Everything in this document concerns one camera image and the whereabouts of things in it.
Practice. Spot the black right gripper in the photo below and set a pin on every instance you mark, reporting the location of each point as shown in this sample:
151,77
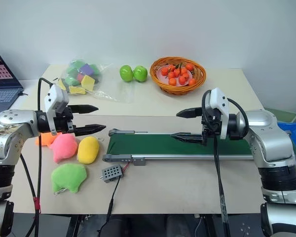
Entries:
217,121

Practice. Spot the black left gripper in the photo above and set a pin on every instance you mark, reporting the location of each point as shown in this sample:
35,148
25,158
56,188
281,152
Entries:
62,123

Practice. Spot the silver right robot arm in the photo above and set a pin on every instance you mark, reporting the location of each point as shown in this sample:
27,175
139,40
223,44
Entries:
269,138

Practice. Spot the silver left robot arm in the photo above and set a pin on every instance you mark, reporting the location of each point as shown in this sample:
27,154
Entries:
12,121

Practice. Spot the green conveyor belt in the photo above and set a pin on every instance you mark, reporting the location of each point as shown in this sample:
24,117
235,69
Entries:
148,144

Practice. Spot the yellow plush toy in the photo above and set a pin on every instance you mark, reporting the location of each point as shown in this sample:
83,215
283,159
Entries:
88,150

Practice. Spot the large yellow foam block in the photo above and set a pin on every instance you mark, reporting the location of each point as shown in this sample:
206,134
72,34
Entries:
88,82

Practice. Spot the pink plush toy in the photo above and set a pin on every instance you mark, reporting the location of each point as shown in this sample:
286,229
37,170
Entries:
62,148

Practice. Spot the clear plastic bag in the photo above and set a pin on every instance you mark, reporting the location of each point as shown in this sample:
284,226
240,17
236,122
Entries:
113,89

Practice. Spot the green foam block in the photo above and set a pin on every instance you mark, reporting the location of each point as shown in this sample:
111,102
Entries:
76,65
95,69
70,80

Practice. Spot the small toy orange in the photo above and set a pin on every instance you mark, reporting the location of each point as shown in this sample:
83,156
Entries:
192,81
186,76
164,71
189,66
183,70
176,72
181,79
172,81
171,67
172,75

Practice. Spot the orange plush toy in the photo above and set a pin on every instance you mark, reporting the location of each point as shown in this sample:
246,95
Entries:
45,139

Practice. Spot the purple foam block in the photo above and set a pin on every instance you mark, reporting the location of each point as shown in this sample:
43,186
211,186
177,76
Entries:
85,69

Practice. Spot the orange woven basket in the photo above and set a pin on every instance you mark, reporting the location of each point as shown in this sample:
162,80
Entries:
158,84

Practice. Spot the small orange fruits on plate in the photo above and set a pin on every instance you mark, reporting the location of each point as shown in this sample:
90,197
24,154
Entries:
162,77

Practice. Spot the grey perforated control box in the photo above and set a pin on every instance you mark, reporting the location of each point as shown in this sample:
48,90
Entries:
111,173

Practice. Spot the green toy apple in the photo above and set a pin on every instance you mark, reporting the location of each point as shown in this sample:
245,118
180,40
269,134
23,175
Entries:
140,73
126,73

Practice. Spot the green plush toy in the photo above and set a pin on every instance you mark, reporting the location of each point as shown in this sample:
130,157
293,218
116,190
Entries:
67,177

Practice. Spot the green plastic bin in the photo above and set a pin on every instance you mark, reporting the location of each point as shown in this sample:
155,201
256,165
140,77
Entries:
283,114

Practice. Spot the dark laptop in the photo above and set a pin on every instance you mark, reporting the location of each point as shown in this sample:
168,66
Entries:
0,76

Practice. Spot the blue plastic bin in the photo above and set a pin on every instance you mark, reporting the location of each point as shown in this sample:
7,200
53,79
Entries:
294,133

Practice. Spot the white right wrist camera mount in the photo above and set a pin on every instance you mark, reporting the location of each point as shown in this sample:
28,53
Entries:
220,103

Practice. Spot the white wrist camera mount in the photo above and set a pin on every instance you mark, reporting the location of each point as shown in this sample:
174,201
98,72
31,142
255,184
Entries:
54,95
220,103

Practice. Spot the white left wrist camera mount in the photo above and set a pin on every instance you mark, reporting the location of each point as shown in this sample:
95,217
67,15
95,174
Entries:
54,95

